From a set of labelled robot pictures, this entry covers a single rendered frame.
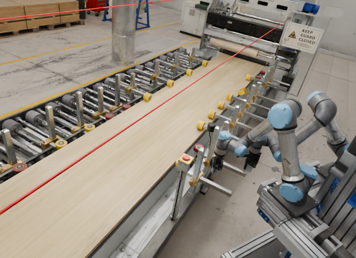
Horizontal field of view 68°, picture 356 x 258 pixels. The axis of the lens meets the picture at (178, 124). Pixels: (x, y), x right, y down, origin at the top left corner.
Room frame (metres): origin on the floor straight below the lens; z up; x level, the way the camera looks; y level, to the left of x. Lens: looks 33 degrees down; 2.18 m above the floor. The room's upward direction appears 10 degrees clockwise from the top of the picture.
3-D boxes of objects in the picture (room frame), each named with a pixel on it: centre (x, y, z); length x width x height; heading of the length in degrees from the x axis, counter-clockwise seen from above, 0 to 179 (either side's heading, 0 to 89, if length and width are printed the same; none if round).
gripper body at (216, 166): (1.39, -0.30, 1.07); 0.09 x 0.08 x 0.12; 176
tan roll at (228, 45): (4.22, -0.86, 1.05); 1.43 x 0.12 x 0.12; 66
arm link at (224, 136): (1.39, -0.31, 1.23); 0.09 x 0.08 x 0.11; 51
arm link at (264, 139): (1.54, -0.57, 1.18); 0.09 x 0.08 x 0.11; 97
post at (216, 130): (1.62, -0.29, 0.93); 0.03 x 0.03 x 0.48; 66
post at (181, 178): (1.16, -0.08, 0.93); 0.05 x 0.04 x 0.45; 156
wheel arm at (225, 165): (1.63, -0.38, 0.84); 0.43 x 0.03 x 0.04; 66
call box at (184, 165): (1.16, -0.08, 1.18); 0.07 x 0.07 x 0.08; 66
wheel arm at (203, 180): (1.41, -0.25, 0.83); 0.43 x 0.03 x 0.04; 66
